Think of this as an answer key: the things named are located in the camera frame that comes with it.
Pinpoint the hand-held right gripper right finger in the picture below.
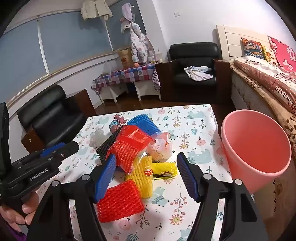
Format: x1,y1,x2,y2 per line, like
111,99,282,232
176,152,271,241

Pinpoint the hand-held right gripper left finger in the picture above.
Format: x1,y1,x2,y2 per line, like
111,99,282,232
26,153,117,241

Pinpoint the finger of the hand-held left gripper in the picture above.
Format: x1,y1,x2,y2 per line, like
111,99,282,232
39,141,80,163
40,142,67,158

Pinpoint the yellow packet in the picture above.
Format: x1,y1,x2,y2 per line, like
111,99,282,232
151,162,178,180

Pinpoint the red ribbed foam net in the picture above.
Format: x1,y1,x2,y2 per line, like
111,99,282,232
96,179,145,223

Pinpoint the white foam net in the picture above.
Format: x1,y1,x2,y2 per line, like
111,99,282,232
89,128,109,149

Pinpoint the yellow mesh toy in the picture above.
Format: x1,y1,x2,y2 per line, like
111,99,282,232
96,126,124,166

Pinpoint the yellow foam net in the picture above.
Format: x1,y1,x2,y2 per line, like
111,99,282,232
125,156,154,198

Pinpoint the clear plastic bag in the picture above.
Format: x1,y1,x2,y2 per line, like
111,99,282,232
146,131,177,163
102,60,116,75

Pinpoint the floral wrapper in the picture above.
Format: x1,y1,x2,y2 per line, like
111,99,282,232
109,113,127,135

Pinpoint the red mesh bag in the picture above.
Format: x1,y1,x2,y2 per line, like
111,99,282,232
119,125,156,145

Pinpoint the blue foam net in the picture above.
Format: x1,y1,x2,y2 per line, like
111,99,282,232
127,115,160,136

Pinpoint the pink plastic bucket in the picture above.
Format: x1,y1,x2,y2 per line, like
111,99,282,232
221,110,292,194

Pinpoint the person's left hand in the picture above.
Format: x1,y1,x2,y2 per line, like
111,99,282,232
0,192,40,233

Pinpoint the black armchair with wooden arms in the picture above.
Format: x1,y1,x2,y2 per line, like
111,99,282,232
17,84,96,153
156,42,232,103

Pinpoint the floral animal print tablecloth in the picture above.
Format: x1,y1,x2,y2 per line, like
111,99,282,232
35,104,234,241

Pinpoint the clear crumpled plastic bag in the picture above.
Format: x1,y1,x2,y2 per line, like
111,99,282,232
102,60,116,75

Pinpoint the checked tablecloth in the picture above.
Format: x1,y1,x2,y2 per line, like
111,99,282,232
92,62,161,95

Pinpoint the white side table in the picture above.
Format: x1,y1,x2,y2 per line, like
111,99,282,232
99,80,162,103

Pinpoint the white quilted mattress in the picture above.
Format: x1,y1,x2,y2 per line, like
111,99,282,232
231,74,262,112

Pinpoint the white printed cloth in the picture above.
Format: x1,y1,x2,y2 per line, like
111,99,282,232
184,66,214,81

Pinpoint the brown paper bag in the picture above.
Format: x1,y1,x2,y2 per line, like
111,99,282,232
117,47,136,69

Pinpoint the large window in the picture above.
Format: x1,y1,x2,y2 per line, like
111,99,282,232
0,0,147,109

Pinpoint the bed with brown leaf blanket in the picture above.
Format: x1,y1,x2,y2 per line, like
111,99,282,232
230,63,296,241

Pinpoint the floral puffer jacket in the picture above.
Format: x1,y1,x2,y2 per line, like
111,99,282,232
129,22,156,63

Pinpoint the dotted pink white quilt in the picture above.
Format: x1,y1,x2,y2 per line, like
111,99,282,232
233,56,296,109

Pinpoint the white cap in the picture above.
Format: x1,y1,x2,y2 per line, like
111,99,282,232
120,19,133,33

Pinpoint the beige jacket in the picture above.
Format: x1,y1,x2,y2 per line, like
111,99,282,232
81,0,114,21

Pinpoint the cream bed headboard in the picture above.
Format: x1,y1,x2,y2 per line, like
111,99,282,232
216,24,278,63

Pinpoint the colourful patterned pillow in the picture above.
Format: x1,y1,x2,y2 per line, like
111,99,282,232
240,37,264,58

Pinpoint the yellow floral pillow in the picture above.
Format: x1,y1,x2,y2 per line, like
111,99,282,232
262,46,278,63

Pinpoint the lilac hat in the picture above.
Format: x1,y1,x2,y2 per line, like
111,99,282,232
122,3,136,20

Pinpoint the pink flower pillow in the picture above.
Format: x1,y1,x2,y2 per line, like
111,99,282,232
268,35,296,73

